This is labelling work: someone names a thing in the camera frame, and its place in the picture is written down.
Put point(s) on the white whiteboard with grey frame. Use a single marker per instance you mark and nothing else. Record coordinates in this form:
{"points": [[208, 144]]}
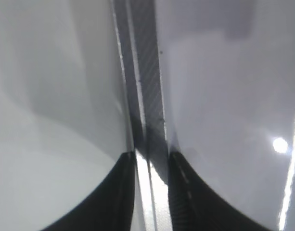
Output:
{"points": [[83, 81]]}

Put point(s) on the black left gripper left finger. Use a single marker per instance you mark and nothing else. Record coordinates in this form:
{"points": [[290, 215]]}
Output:
{"points": [[109, 207]]}

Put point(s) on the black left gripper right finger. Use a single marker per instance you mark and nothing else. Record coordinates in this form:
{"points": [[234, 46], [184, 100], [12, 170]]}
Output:
{"points": [[194, 206]]}

